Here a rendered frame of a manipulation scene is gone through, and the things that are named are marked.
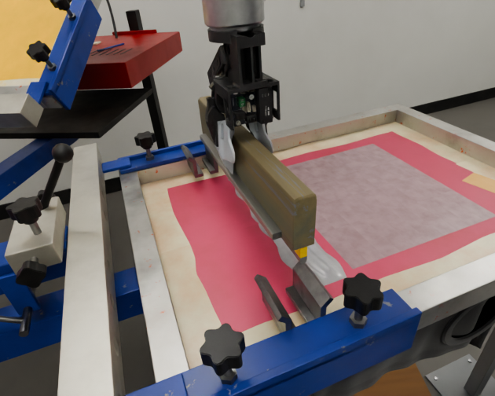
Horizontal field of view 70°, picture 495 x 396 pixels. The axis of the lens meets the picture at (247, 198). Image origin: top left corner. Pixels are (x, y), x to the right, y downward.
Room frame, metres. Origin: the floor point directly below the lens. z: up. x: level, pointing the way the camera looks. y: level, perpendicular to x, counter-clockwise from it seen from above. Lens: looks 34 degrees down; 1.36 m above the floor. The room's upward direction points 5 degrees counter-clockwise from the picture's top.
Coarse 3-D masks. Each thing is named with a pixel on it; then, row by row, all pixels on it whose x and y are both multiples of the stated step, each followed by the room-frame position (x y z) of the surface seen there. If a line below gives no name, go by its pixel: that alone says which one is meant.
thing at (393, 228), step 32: (384, 192) 0.58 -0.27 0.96; (416, 192) 0.57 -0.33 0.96; (448, 192) 0.56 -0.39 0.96; (480, 192) 0.55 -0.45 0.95; (320, 224) 0.50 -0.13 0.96; (352, 224) 0.49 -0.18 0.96; (384, 224) 0.48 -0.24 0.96; (416, 224) 0.47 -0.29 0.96; (448, 224) 0.47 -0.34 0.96; (480, 224) 0.46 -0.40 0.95; (224, 256) 0.44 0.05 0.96; (256, 256) 0.43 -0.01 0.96; (352, 256) 0.41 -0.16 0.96; (384, 256) 0.40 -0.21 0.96; (416, 256) 0.40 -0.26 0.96; (224, 288) 0.37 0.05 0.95; (256, 288) 0.36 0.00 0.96; (224, 320) 0.31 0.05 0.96; (256, 320) 0.30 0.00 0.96
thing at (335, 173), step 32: (288, 160) 0.75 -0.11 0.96; (320, 160) 0.73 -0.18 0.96; (352, 160) 0.72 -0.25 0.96; (384, 160) 0.71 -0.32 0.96; (416, 160) 0.69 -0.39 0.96; (448, 160) 0.68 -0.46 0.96; (192, 192) 0.64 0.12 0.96; (224, 192) 0.63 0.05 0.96; (320, 192) 0.60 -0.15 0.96; (352, 192) 0.59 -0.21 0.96; (192, 224) 0.53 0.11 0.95; (224, 224) 0.52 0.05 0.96; (256, 224) 0.51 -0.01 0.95
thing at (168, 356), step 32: (320, 128) 0.85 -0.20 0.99; (352, 128) 0.88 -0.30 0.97; (416, 128) 0.85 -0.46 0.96; (448, 128) 0.78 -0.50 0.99; (480, 160) 0.67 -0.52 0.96; (128, 192) 0.61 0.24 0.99; (128, 224) 0.50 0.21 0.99; (160, 288) 0.34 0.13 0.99; (416, 288) 0.30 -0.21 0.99; (448, 288) 0.30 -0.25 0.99; (480, 288) 0.30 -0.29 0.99; (160, 320) 0.29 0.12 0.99; (160, 352) 0.25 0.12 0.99
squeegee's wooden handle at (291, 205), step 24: (240, 144) 0.47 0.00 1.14; (240, 168) 0.47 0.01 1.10; (264, 168) 0.39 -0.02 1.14; (264, 192) 0.39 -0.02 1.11; (288, 192) 0.33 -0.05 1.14; (312, 192) 0.32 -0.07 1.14; (288, 216) 0.32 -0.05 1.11; (312, 216) 0.32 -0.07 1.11; (288, 240) 0.32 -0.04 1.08; (312, 240) 0.32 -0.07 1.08
